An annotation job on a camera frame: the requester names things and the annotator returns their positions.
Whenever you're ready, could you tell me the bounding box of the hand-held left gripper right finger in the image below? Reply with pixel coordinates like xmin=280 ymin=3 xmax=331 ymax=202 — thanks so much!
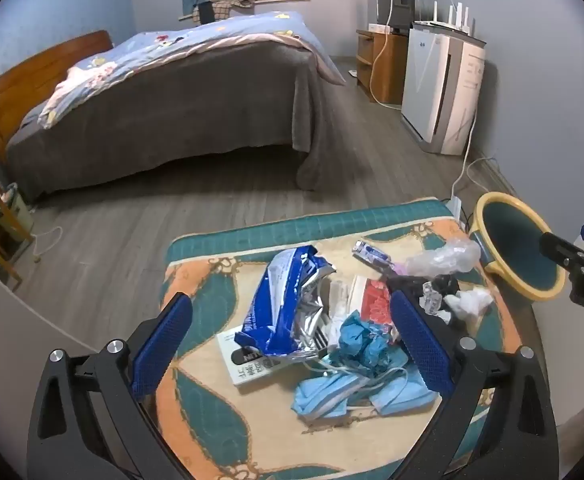
xmin=389 ymin=290 xmax=560 ymax=480

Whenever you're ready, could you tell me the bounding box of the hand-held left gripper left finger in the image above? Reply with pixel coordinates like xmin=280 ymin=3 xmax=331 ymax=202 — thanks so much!
xmin=26 ymin=292 xmax=194 ymax=480

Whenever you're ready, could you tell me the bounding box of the teal bin with yellow rim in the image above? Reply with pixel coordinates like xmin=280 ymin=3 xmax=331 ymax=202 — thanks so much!
xmin=469 ymin=192 xmax=570 ymax=302

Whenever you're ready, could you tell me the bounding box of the clear plastic wrapper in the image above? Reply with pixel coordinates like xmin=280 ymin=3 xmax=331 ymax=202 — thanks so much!
xmin=419 ymin=282 xmax=446 ymax=316

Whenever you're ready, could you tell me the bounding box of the teal glove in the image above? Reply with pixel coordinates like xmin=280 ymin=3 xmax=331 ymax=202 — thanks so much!
xmin=338 ymin=310 xmax=399 ymax=373

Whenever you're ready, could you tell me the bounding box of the red and white packet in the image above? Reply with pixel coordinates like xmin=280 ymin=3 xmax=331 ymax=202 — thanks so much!
xmin=351 ymin=275 xmax=398 ymax=327

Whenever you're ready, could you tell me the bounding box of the white tissue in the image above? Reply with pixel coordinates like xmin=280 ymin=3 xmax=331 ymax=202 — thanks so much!
xmin=443 ymin=287 xmax=494 ymax=322

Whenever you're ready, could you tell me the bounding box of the black plastic bag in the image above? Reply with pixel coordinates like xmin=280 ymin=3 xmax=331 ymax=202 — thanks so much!
xmin=396 ymin=274 xmax=461 ymax=312

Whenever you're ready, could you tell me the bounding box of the white printed box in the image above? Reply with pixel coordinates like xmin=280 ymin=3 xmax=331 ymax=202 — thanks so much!
xmin=216 ymin=324 xmax=293 ymax=387

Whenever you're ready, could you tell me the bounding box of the clear plastic bag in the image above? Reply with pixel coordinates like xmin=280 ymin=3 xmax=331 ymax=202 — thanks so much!
xmin=403 ymin=238 xmax=482 ymax=277

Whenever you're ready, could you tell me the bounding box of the small blue and white packet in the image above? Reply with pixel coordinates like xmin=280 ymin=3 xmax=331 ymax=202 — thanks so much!
xmin=352 ymin=240 xmax=391 ymax=265

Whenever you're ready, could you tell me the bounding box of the blue and silver snack bag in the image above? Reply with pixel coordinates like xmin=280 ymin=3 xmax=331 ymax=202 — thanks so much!
xmin=234 ymin=245 xmax=337 ymax=362

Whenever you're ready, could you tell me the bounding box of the teal and orange quilted mat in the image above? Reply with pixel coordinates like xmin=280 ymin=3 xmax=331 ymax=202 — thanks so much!
xmin=159 ymin=197 xmax=535 ymax=480

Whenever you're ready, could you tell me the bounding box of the white air purifier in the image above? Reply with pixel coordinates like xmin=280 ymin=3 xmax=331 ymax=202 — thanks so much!
xmin=400 ymin=21 xmax=487 ymax=156

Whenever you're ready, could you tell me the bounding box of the bed with brown blanket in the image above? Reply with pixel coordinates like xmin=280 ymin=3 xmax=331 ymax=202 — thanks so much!
xmin=4 ymin=35 xmax=342 ymax=202

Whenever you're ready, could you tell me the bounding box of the wooden cabinet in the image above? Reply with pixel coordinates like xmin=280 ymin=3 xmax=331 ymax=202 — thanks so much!
xmin=356 ymin=29 xmax=409 ymax=106

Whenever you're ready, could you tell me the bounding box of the white router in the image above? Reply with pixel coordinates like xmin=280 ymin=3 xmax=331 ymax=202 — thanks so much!
xmin=414 ymin=2 xmax=476 ymax=36

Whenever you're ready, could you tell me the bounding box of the wooden bed headboard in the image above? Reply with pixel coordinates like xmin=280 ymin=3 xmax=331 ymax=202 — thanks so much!
xmin=0 ymin=30 xmax=114 ymax=167

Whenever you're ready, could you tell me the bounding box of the blue printed quilt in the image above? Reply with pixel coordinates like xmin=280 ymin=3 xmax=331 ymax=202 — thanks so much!
xmin=37 ymin=10 xmax=347 ymax=130

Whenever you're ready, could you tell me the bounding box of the white looped floor cable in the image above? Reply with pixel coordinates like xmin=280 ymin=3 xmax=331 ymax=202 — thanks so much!
xmin=464 ymin=156 xmax=520 ymax=202

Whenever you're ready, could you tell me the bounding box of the white purifier power cable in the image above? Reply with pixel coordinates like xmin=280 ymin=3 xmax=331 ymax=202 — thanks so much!
xmin=451 ymin=105 xmax=479 ymax=201

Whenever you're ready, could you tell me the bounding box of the thin white floor cable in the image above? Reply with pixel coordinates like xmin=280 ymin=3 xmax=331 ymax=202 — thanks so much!
xmin=32 ymin=225 xmax=64 ymax=262

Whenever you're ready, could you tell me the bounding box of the white cable by cabinet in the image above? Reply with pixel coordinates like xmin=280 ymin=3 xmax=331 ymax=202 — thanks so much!
xmin=368 ymin=0 xmax=409 ymax=108

